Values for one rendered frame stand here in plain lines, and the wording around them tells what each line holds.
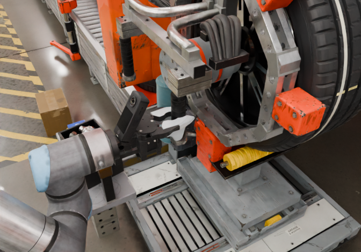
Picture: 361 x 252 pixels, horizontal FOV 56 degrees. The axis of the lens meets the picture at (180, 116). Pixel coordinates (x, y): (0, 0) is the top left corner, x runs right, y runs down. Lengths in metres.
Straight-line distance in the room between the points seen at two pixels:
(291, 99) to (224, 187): 0.72
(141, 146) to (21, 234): 0.29
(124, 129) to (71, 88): 1.79
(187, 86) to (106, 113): 1.51
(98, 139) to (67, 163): 0.08
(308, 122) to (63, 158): 0.54
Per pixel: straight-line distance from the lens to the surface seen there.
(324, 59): 0.83
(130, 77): 1.10
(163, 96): 1.12
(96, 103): 2.33
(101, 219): 1.55
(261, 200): 1.44
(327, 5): 0.85
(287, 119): 0.82
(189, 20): 0.87
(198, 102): 1.22
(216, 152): 1.18
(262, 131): 0.91
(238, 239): 1.42
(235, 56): 0.76
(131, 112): 0.74
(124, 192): 1.16
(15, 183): 1.95
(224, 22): 0.77
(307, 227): 1.60
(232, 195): 1.44
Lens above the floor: 1.34
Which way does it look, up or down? 38 degrees down
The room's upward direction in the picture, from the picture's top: straight up
